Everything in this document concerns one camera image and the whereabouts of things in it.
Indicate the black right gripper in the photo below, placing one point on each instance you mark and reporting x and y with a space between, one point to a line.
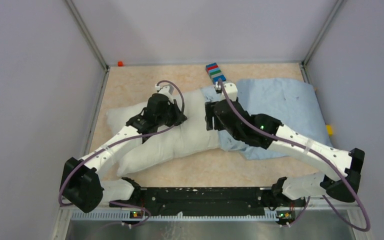
209 117

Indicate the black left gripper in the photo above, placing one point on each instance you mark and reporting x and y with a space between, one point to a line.
179 117

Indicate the white pillow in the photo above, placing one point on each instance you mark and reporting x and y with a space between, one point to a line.
189 138

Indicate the light blue pillowcase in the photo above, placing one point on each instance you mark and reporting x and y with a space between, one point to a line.
291 101

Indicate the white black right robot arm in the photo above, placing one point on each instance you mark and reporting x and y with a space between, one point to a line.
339 171

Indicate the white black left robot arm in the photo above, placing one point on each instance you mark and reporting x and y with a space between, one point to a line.
82 182

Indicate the multicolour toy brick stack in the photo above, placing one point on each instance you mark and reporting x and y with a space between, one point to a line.
214 72

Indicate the yellow toy block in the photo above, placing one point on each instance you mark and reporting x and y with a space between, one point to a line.
329 130

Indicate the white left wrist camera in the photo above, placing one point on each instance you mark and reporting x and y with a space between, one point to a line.
166 90

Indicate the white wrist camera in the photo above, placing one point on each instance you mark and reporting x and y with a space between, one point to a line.
166 90
226 90

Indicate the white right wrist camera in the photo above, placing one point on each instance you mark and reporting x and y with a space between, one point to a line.
226 90

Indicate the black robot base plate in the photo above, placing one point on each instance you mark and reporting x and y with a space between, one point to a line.
208 201

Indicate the aluminium front frame rail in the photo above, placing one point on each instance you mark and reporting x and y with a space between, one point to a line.
133 216

